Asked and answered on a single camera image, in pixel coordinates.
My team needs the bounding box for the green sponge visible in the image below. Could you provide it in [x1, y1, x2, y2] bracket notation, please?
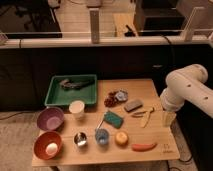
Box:
[104, 111, 123, 129]

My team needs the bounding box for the red bowl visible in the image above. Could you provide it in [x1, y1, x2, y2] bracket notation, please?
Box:
[34, 131, 62, 160]

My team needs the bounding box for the grey toy in tray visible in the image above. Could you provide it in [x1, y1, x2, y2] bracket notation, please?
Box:
[59, 79, 94, 90]

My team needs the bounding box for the blue cup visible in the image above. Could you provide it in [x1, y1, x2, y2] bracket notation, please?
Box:
[95, 129, 109, 145]

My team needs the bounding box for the yellow apple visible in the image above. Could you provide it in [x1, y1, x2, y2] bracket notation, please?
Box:
[115, 131, 129, 146]

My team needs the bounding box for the red grapes bunch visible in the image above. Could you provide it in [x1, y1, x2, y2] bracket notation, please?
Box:
[104, 91, 118, 107]

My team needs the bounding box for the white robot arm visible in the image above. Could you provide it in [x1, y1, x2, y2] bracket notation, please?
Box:
[160, 64, 213, 127]

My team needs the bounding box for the white egg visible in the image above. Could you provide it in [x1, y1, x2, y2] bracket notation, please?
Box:
[46, 143, 58, 155]

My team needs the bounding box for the purple bowl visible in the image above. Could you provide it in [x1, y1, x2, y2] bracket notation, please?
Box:
[37, 107, 64, 131]

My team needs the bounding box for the white rail bar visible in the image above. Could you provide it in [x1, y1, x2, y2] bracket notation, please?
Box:
[0, 35, 213, 49]

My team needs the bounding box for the blue silver wrapper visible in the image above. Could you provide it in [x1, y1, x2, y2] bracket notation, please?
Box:
[115, 90, 128, 102]

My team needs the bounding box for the green plastic tray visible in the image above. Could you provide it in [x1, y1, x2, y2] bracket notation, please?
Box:
[44, 74, 97, 106]

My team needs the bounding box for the small metal cup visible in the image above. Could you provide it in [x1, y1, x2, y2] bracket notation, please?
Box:
[74, 132, 87, 147]

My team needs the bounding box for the white paper cup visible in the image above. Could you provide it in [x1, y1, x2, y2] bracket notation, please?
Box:
[69, 100, 85, 119]

